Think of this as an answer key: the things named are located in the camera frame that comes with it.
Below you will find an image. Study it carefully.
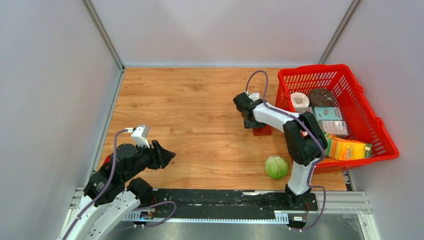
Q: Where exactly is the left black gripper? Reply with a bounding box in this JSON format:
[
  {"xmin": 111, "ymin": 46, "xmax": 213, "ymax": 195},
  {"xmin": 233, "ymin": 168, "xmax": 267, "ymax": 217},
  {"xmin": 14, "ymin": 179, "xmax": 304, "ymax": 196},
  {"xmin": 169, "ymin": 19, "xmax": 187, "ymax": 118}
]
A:
[{"xmin": 123, "ymin": 139, "xmax": 177, "ymax": 181}]

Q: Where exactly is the red paper box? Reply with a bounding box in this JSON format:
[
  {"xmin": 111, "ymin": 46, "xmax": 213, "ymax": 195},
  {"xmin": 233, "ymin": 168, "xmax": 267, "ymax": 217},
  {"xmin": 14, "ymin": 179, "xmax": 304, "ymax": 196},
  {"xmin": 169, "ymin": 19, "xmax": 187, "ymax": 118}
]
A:
[{"xmin": 252, "ymin": 125, "xmax": 272, "ymax": 136}]

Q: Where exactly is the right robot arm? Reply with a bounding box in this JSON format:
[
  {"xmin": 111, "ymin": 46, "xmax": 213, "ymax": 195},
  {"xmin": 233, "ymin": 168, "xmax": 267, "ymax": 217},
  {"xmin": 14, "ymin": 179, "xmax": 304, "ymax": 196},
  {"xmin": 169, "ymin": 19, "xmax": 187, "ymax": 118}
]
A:
[{"xmin": 232, "ymin": 91, "xmax": 328, "ymax": 210}]

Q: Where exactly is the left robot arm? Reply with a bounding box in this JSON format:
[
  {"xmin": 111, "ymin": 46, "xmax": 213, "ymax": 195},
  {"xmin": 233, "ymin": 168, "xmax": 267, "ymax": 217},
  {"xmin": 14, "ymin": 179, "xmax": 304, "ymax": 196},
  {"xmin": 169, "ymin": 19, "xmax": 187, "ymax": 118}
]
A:
[{"xmin": 58, "ymin": 140, "xmax": 176, "ymax": 240}]

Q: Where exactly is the grey small box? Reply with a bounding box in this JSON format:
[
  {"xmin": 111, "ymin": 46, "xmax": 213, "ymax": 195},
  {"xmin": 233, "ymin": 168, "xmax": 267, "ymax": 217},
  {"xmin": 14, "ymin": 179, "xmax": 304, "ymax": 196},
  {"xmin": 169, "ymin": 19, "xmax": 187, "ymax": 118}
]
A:
[{"xmin": 294, "ymin": 106, "xmax": 313, "ymax": 114}]

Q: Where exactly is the teal carton box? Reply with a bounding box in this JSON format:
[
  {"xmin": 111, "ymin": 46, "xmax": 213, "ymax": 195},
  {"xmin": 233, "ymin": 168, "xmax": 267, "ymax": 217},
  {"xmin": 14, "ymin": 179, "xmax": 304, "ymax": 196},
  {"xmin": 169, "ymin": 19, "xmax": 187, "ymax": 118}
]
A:
[{"xmin": 313, "ymin": 106, "xmax": 343, "ymax": 121}]

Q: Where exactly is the pink white carton box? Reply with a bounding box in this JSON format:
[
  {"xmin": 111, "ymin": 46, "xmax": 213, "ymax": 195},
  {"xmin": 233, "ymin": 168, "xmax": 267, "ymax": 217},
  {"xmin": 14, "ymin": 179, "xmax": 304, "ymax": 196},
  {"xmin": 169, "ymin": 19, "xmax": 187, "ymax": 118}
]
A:
[{"xmin": 319, "ymin": 120, "xmax": 349, "ymax": 138}]

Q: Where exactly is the white tissue roll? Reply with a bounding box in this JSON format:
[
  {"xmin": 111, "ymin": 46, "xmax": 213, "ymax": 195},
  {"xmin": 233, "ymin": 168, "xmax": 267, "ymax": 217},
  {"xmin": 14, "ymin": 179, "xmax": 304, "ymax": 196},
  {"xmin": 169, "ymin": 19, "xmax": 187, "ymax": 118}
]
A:
[{"xmin": 290, "ymin": 92, "xmax": 310, "ymax": 108}]

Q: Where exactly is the green cabbage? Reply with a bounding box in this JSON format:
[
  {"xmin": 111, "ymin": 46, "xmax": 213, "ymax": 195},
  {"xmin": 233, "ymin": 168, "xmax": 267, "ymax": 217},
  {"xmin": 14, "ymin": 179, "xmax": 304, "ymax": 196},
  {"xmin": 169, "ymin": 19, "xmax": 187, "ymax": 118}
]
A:
[{"xmin": 265, "ymin": 155, "xmax": 290, "ymax": 180}]

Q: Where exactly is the brown round package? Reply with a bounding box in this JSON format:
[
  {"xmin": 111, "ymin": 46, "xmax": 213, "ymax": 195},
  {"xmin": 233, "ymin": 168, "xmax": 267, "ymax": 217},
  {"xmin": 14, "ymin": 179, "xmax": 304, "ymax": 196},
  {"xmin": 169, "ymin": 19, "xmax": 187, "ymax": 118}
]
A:
[{"xmin": 308, "ymin": 88, "xmax": 336, "ymax": 107}]

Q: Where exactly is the red plastic shopping basket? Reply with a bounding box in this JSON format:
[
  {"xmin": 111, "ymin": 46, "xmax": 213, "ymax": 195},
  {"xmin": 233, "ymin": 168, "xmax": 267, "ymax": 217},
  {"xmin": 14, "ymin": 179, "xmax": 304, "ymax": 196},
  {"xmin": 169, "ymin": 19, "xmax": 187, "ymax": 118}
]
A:
[{"xmin": 275, "ymin": 64, "xmax": 400, "ymax": 174}]

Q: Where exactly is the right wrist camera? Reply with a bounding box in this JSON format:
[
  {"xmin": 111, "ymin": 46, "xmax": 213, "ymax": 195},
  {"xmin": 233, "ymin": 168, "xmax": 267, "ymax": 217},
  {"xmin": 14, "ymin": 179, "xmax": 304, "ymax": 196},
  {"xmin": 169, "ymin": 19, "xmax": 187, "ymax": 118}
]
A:
[{"xmin": 248, "ymin": 92, "xmax": 261, "ymax": 102}]

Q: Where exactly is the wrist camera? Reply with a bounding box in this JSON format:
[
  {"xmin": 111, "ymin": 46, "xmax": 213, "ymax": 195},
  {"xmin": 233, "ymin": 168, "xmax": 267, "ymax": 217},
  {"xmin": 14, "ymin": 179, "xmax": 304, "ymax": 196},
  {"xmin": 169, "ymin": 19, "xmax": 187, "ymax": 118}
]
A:
[
  {"xmin": 248, "ymin": 92, "xmax": 261, "ymax": 102},
  {"xmin": 130, "ymin": 124, "xmax": 150, "ymax": 148}
]

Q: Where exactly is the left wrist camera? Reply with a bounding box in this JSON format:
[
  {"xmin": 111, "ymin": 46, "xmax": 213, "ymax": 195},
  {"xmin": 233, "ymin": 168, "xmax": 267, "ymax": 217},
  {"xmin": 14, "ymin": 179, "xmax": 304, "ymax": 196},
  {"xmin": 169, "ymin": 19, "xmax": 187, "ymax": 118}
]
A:
[{"xmin": 130, "ymin": 124, "xmax": 150, "ymax": 148}]

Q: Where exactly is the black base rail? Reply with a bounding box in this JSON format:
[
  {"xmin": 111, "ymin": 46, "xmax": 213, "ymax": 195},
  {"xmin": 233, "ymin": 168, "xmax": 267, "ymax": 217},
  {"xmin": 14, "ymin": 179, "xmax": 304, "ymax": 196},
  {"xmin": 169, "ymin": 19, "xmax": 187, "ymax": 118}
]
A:
[{"xmin": 127, "ymin": 188, "xmax": 320, "ymax": 228}]

